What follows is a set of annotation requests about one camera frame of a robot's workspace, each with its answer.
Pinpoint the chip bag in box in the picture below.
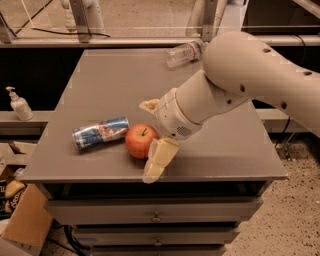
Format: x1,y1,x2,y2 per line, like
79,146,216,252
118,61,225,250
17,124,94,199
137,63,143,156
0,179,26,219

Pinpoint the clear plastic water bottle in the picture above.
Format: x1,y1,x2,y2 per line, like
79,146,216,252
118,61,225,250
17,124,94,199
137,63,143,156
166,40,207,68

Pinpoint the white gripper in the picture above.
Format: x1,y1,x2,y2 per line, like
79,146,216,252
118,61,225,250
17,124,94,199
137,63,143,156
139,88,202,184

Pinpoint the grey drawer cabinet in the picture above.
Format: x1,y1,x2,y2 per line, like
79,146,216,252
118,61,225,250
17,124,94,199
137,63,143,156
22,49,286,256

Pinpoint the cardboard box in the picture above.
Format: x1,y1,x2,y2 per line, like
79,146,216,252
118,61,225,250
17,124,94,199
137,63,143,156
0,141,54,256

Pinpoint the blue silver redbull can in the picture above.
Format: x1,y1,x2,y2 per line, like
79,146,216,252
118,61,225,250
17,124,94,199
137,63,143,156
72,117,129,150

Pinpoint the black cable behind glass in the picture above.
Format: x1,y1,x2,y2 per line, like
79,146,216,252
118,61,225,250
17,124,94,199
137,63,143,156
13,0,112,38

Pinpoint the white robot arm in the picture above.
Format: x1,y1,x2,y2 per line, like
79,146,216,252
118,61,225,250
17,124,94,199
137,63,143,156
140,31,320,184

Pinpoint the white pump dispenser bottle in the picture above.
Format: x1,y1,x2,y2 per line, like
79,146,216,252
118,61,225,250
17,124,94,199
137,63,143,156
6,86,34,121

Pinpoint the red apple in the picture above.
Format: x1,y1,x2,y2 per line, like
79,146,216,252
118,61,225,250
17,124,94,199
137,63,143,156
125,124,159,159

